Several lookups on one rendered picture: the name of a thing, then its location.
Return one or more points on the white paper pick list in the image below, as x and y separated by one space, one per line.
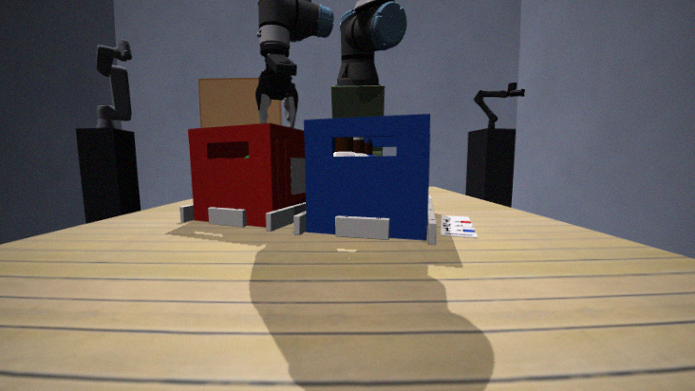
459 226

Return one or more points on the red crate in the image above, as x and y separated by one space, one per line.
271 178

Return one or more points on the white bottle with grey label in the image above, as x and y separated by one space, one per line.
344 148
359 146

